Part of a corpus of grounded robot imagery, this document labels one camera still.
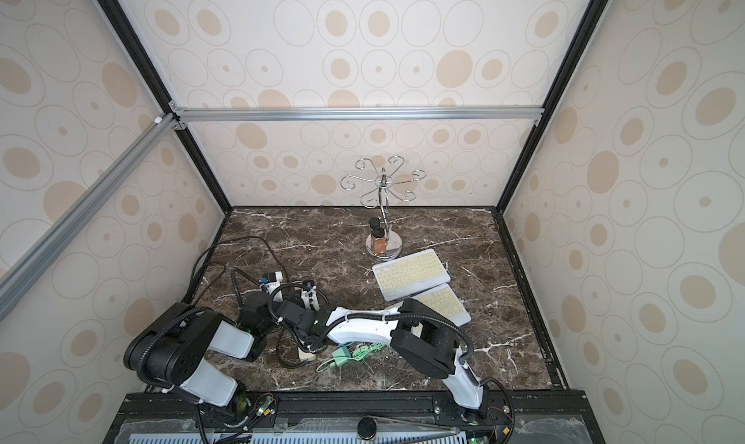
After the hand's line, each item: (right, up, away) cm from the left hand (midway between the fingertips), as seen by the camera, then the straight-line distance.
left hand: (315, 290), depth 90 cm
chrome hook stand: (+21, +33, -6) cm, 39 cm away
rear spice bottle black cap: (+18, +22, +10) cm, 30 cm away
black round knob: (+17, -26, -24) cm, 40 cm away
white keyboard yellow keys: (+31, +4, +10) cm, 33 cm away
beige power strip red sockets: (-1, -17, -9) cm, 19 cm away
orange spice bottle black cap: (+20, +15, +8) cm, 26 cm away
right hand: (0, -6, -3) cm, 7 cm away
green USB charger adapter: (+9, -17, -8) cm, 21 cm away
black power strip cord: (-37, +16, +20) cm, 45 cm away
